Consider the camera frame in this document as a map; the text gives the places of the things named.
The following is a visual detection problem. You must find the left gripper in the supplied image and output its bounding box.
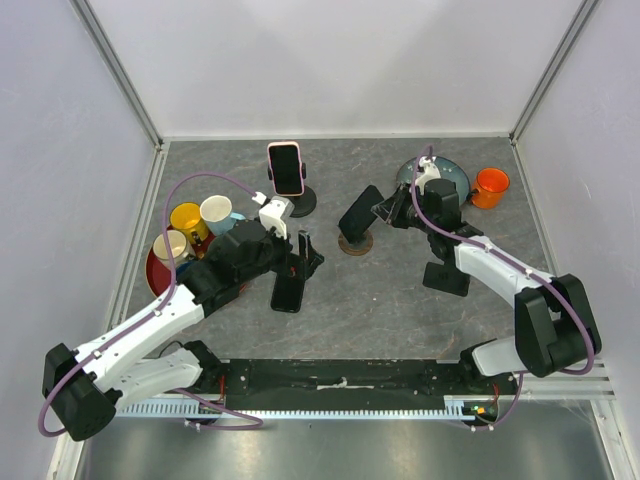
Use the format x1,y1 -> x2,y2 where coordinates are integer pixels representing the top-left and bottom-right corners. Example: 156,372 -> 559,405
238,221 -> 324,284

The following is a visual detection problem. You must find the black wedge phone stand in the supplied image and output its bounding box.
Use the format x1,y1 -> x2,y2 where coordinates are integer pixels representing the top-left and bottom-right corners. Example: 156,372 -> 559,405
422,261 -> 470,297

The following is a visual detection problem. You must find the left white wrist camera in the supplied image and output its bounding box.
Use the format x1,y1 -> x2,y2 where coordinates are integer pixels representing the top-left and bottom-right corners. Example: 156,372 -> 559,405
251,192 -> 294,240

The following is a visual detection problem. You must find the orange mug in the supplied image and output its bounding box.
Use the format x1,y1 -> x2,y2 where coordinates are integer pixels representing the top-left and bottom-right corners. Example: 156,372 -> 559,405
470,167 -> 510,209

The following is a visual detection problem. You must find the copper base phone stand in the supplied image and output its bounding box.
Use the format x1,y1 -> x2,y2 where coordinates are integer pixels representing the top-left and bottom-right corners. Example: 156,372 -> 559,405
338,230 -> 373,256

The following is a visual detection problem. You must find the cream mug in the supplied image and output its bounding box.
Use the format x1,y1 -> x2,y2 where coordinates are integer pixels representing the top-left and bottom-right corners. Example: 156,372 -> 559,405
152,230 -> 196,269

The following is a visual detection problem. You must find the black phone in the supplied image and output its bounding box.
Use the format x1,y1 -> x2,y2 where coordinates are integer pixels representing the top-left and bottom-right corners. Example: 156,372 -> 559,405
270,275 -> 305,313
338,185 -> 384,242

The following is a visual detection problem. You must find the white mug light blue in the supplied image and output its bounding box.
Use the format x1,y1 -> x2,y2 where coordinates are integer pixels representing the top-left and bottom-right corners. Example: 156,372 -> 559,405
200,195 -> 246,236

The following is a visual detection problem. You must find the grey cable duct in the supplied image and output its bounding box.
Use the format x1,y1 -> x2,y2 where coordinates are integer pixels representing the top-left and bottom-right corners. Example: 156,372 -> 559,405
116,395 -> 476,421

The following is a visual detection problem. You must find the blue ceramic plate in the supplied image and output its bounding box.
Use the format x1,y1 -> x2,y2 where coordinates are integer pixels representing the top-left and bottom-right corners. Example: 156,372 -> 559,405
395,156 -> 471,205

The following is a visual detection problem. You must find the red round tray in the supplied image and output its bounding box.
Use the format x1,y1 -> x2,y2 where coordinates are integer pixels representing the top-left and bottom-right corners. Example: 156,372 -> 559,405
145,234 -> 215,296

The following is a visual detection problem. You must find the black round phone stand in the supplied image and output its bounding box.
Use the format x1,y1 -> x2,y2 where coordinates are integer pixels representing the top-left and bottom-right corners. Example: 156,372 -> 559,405
281,163 -> 317,218

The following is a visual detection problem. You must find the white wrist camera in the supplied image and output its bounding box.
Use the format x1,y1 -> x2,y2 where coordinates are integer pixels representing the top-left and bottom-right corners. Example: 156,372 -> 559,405
251,192 -> 294,240
411,155 -> 441,195

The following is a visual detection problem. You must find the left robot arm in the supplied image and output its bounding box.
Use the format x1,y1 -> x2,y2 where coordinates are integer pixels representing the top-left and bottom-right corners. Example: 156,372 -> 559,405
38,220 -> 324,441

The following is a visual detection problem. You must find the yellow mug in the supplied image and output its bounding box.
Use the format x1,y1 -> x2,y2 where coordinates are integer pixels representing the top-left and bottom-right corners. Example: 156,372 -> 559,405
169,202 -> 210,245

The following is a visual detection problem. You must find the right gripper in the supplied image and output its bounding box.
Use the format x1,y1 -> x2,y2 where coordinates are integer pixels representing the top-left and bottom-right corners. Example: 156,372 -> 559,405
372,181 -> 437,234

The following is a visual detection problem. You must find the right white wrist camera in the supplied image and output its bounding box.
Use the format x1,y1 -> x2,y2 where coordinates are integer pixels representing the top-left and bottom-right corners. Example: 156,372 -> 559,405
411,155 -> 441,195

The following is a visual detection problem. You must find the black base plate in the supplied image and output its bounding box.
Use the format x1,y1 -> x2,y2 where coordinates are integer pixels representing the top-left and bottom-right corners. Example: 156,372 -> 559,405
187,359 -> 517,412

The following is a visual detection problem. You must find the pink case phone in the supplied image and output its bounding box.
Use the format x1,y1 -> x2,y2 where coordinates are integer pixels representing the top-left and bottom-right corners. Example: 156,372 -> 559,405
267,141 -> 304,196

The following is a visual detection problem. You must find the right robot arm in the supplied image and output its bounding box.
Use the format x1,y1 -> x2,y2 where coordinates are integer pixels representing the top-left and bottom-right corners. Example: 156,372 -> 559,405
371,179 -> 602,394

